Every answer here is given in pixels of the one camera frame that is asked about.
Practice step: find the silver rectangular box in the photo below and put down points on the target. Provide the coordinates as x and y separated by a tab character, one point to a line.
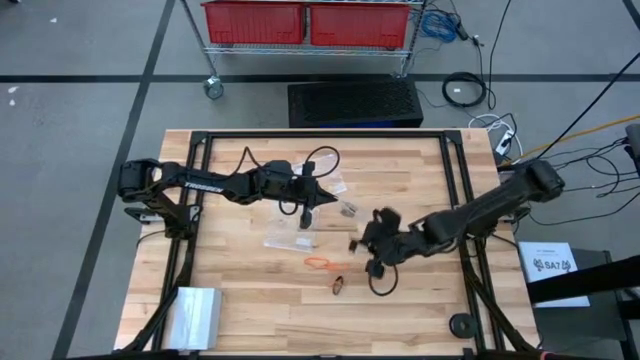
195	320

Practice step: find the grey cart top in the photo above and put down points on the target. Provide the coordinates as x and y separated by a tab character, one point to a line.
575	330

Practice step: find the white power strip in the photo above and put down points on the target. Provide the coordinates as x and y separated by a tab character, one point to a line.
505	142

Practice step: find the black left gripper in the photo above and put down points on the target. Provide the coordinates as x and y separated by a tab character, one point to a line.
275	182

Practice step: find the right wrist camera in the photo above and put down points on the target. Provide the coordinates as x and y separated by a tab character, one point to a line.
375	269

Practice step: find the grey chair edge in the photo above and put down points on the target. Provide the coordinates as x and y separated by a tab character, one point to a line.
634	145

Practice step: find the red plastic storage bin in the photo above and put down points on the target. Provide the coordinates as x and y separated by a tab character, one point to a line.
357	25
252	22

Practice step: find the black perforated floor box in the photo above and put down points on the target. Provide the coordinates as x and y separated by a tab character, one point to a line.
355	102

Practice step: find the white SA7 printed sheet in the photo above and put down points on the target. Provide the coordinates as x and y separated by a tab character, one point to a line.
550	285

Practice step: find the black aluminium table frame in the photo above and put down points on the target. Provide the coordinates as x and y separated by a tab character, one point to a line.
325	134

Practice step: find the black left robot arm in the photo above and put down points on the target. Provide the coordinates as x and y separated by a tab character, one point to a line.
200	185

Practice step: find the black round disc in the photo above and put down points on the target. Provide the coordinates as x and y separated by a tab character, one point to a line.
462	326

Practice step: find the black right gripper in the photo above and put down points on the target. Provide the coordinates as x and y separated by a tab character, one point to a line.
392	240

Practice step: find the black bar stand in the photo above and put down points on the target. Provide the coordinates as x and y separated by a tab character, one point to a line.
590	280

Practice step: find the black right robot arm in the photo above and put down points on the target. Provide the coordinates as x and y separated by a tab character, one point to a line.
480	210

